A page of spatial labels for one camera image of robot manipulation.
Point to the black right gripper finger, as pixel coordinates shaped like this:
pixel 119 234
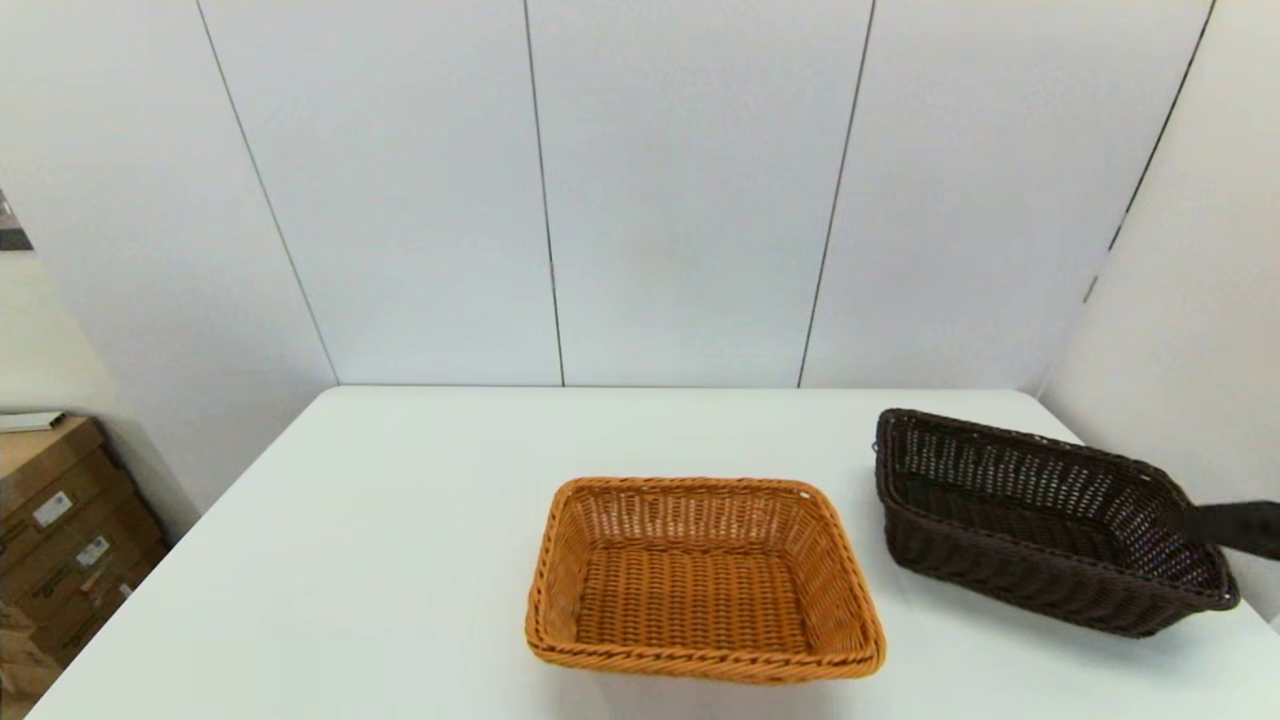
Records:
pixel 1240 527

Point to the dark brown wicker basket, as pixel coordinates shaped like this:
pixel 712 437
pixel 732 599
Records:
pixel 1010 570

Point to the orange wicker basket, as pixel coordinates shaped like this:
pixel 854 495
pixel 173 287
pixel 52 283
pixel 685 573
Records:
pixel 700 600

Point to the cardboard box with white label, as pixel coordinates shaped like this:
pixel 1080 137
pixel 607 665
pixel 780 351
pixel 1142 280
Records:
pixel 120 535
pixel 80 500
pixel 90 610

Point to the flat white board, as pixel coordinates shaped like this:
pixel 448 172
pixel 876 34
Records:
pixel 25 421

